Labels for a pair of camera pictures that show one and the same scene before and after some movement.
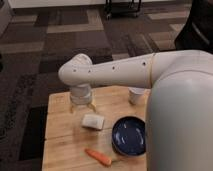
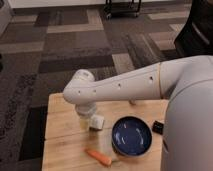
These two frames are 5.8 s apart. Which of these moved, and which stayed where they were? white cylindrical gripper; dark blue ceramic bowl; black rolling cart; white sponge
Moved: white cylindrical gripper
Stayed: white sponge; dark blue ceramic bowl; black rolling cart
